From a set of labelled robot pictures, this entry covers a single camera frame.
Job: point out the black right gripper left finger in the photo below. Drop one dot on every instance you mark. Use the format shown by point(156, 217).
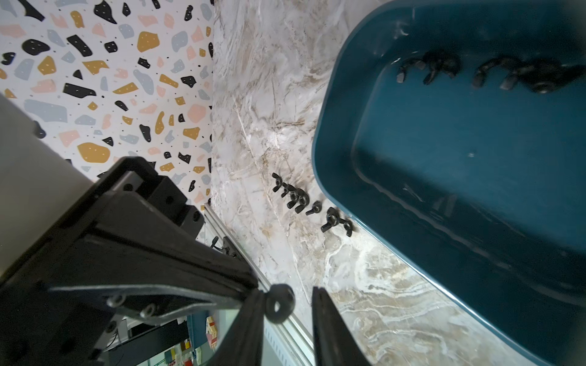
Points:
point(244, 341)

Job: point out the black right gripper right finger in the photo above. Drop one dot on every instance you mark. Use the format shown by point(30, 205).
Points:
point(333, 342)

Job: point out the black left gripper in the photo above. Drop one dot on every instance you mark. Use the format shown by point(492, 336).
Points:
point(127, 248)

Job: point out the black wing nut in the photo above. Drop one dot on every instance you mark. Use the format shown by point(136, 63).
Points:
point(316, 207)
point(280, 303)
point(293, 198)
point(278, 182)
point(332, 219)
point(303, 201)
point(348, 227)
point(287, 189)

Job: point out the teal plastic storage box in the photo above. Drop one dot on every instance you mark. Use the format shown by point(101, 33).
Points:
point(479, 190)

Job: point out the pile of black wing nuts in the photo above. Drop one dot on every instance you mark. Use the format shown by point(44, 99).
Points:
point(540, 76)

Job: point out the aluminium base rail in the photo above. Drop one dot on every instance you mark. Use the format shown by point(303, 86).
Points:
point(288, 343)

